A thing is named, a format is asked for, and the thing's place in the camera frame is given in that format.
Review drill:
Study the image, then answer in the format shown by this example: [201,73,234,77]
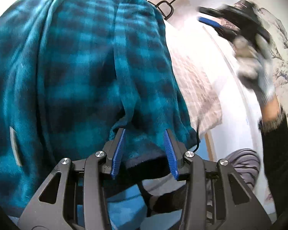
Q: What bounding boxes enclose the teal plaid fleece garment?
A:
[0,0,197,217]

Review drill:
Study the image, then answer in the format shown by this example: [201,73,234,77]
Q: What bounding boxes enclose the right forearm black sleeve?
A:
[259,98,288,216]

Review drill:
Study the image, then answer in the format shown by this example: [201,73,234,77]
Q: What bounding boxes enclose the gloved right hand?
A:
[233,34,275,107]

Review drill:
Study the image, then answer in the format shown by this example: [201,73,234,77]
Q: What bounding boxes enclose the blue folded cloth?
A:
[76,181,183,230]

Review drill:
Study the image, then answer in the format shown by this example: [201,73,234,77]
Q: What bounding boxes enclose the grey striped trouser leg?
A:
[206,148,261,221]

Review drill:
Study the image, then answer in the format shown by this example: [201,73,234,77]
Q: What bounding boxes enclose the plaid beige bed sheet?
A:
[165,22,233,136]

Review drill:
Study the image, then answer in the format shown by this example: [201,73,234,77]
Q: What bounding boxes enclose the black metal rack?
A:
[110,0,202,21]

